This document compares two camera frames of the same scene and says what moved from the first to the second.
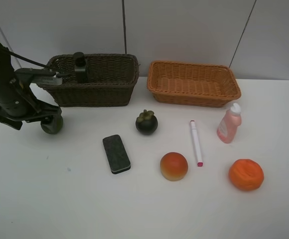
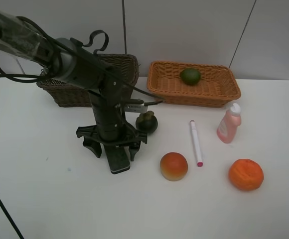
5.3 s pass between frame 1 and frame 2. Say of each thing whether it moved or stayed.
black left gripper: moved
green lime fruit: moved
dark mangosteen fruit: stayed
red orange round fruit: stayed
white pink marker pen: stayed
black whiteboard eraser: stayed
